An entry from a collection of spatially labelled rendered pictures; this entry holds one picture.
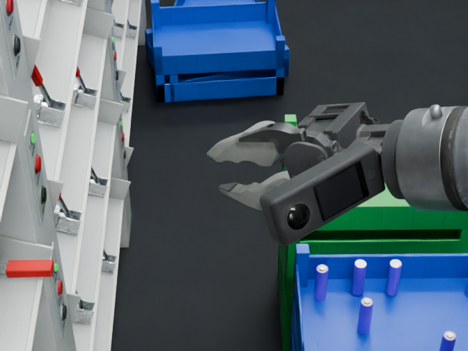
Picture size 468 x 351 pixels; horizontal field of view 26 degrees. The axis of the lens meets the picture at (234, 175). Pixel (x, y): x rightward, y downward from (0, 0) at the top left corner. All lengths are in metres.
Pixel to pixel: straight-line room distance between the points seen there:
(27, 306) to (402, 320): 0.66
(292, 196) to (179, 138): 1.45
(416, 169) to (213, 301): 1.14
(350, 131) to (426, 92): 1.53
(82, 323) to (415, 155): 0.77
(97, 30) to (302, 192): 0.91
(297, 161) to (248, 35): 1.55
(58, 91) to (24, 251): 0.31
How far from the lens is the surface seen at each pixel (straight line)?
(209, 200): 2.15
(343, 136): 0.93
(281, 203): 0.85
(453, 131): 0.85
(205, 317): 1.93
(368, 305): 1.46
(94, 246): 1.62
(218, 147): 0.99
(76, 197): 1.43
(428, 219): 1.65
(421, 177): 0.86
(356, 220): 1.63
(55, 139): 1.24
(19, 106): 0.92
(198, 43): 2.45
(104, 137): 1.81
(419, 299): 1.56
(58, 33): 1.40
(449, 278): 1.60
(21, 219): 1.02
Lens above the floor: 1.49
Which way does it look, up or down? 43 degrees down
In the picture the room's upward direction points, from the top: straight up
